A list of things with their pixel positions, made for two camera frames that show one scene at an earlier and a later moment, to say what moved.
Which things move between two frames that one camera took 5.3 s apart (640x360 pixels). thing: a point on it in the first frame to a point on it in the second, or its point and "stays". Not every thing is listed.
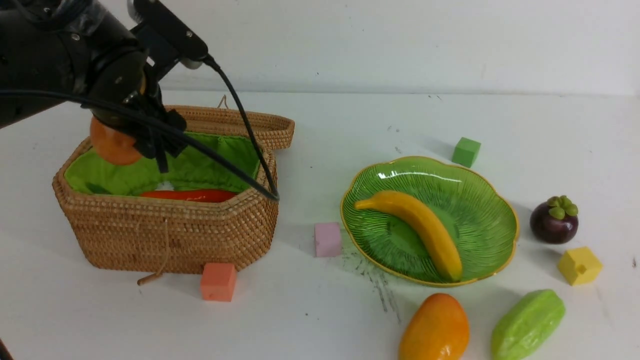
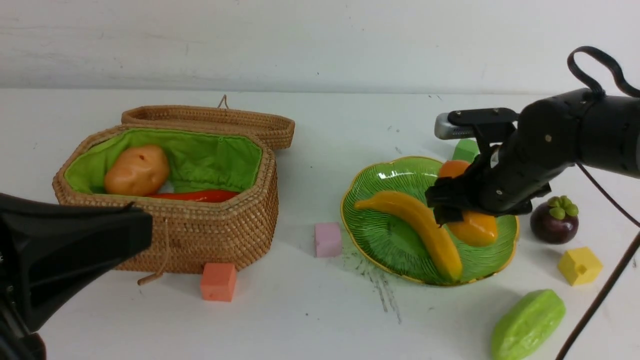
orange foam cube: (218, 281) stays
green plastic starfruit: (529, 326) stays
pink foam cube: (327, 239) stays
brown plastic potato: (111, 146) to (140, 171)
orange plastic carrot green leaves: (96, 188) to (211, 196)
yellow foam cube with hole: (579, 266) stays
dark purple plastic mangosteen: (554, 221) stays
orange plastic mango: (438, 329) to (475, 229)
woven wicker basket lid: (271, 126) stays
